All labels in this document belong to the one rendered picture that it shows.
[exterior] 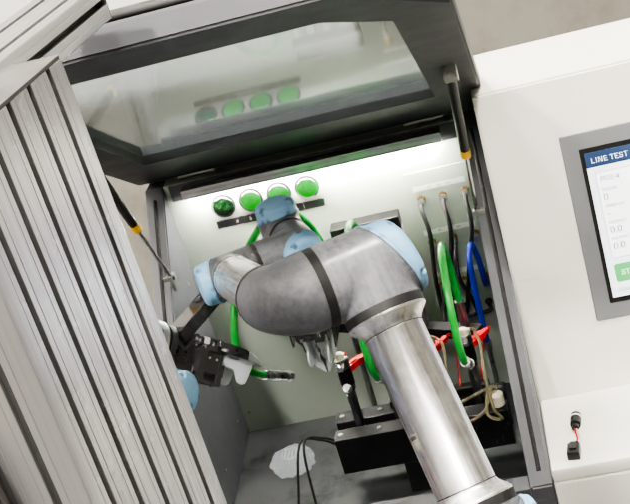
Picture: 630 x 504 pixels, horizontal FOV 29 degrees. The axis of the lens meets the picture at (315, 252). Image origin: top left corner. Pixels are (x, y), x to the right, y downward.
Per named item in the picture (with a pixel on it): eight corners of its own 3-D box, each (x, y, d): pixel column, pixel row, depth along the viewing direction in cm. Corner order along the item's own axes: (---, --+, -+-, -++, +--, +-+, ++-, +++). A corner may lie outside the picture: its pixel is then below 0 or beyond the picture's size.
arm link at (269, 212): (259, 217, 210) (246, 203, 218) (277, 272, 215) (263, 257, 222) (301, 201, 212) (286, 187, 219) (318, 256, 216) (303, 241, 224)
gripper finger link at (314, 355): (310, 387, 228) (296, 345, 224) (312, 370, 233) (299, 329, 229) (326, 384, 227) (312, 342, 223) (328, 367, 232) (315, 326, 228)
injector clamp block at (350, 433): (353, 502, 242) (333, 440, 236) (355, 472, 251) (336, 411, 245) (523, 472, 236) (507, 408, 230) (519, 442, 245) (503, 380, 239)
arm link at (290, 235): (275, 295, 204) (257, 273, 213) (336, 270, 206) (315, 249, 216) (262, 254, 200) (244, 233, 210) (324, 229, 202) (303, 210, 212)
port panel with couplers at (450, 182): (437, 313, 256) (402, 181, 243) (437, 305, 259) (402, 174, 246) (498, 301, 253) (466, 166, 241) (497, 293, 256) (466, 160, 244)
